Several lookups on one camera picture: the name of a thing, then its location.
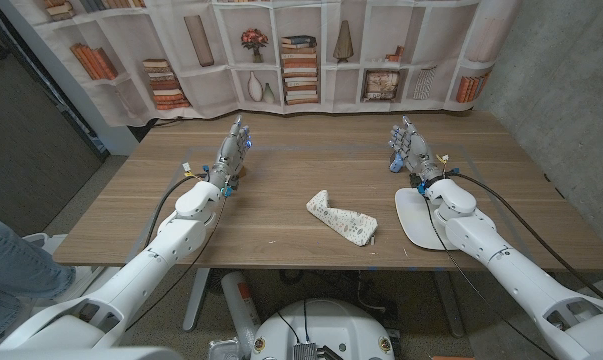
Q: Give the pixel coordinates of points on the white roll with orange label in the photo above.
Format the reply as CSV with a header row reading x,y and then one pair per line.
x,y
238,300

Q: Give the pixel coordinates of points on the grey table leg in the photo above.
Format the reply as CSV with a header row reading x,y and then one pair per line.
x,y
196,300
448,305

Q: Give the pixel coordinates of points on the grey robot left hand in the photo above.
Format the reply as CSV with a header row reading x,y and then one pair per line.
x,y
228,157

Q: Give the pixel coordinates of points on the small blue toy camera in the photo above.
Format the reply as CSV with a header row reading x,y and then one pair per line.
x,y
395,164

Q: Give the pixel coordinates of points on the white patterned cloth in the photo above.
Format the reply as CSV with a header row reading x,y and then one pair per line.
x,y
341,218

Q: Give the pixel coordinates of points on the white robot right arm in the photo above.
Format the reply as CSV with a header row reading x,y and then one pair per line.
x,y
511,280

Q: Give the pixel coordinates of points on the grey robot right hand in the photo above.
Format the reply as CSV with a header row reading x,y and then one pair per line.
x,y
418,152

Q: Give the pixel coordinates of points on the foil tray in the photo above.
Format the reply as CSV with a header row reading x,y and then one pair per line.
x,y
226,350

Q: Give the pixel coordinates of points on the person's leg in jeans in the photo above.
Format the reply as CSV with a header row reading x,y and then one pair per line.
x,y
11,270

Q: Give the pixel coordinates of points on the printed bookshelf backdrop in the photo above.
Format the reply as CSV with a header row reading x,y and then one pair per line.
x,y
231,95

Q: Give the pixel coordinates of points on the white paper plate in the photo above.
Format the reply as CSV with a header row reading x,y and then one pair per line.
x,y
416,220

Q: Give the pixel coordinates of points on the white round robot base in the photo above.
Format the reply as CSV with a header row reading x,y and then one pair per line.
x,y
331,325

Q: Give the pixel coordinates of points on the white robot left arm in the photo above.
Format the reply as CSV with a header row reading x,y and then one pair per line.
x,y
146,265

